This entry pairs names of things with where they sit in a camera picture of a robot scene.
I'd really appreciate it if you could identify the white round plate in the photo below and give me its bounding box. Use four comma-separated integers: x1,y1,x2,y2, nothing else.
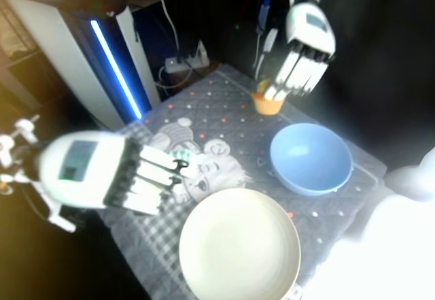
179,187,302,300

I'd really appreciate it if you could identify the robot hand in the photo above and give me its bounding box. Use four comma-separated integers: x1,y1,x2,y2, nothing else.
263,2,337,101
35,130,191,216

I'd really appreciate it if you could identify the toy cupcake with fruit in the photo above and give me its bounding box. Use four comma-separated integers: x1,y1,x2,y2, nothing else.
251,78,285,116

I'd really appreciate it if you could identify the white cable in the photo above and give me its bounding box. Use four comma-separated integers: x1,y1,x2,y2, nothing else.
134,0,181,59

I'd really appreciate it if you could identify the white adapter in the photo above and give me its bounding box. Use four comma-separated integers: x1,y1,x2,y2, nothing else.
263,27,279,54

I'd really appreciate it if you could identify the blue bowl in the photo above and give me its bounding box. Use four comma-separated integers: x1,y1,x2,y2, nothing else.
270,122,353,197

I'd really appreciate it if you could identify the grey quilt with bear print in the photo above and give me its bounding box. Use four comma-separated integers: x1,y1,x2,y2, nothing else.
97,63,388,300

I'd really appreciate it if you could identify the white column with blue light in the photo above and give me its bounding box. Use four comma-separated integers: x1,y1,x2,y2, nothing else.
0,0,162,131

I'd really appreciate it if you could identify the white power strip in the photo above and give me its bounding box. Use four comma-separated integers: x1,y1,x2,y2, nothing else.
164,56,211,73

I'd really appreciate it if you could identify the blue connector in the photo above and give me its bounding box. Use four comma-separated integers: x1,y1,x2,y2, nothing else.
257,2,271,35

